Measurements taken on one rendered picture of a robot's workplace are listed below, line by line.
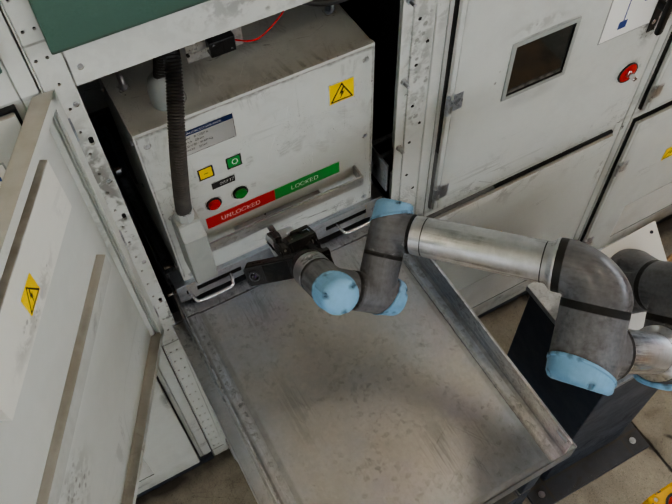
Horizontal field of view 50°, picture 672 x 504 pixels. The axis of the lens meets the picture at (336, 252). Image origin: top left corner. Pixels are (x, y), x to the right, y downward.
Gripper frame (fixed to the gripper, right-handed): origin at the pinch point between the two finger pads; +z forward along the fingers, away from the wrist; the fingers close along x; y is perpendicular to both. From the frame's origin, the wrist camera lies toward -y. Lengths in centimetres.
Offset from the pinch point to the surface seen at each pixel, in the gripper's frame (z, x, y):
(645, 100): 8, -13, 114
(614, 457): -2, -119, 80
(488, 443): -40, -44, 21
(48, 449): -41, 2, -51
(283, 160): -3.1, 16.4, 8.3
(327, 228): 10.4, -8.8, 16.8
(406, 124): -6.8, 14.3, 35.6
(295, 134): -6.1, 21.6, 11.6
